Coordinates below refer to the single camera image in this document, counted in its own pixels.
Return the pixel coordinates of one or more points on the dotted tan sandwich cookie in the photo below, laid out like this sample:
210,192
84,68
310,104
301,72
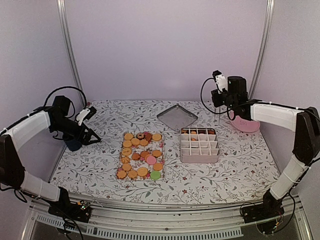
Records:
142,171

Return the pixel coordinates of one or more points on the aluminium left corner post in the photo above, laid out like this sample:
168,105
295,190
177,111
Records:
61,7

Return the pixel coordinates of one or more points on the chocolate sprinkled donut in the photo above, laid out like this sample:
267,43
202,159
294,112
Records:
140,136

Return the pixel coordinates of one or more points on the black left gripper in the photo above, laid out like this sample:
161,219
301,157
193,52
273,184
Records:
85,140

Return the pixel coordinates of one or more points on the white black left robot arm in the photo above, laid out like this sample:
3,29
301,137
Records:
23,144

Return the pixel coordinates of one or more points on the aluminium front rail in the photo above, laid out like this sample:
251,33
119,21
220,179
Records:
125,220

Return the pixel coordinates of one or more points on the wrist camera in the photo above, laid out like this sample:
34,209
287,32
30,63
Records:
85,114
220,81

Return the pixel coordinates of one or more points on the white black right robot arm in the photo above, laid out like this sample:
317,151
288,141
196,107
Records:
301,142

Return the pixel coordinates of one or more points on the pink divided cookie tin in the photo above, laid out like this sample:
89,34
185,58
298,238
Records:
199,145

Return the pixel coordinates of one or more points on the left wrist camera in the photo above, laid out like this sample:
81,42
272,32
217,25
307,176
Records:
85,114

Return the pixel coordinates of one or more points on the pink plastic plate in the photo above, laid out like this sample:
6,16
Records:
243,125

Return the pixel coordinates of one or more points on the silver metal tin lid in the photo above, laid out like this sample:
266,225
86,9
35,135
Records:
177,117

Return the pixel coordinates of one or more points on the floral cookie tray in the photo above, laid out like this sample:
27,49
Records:
133,153

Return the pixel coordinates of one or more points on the green round cookie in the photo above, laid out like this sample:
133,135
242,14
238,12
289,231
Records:
155,175

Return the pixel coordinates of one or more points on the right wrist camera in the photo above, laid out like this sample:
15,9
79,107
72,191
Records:
220,81

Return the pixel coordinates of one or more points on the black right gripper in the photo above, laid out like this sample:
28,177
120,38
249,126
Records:
216,102

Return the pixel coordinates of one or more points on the dark blue cup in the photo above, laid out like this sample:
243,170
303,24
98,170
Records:
71,143

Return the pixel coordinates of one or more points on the aluminium right corner post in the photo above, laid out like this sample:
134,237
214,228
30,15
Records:
270,5

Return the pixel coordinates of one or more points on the aluminium corner post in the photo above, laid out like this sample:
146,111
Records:
61,7
270,5

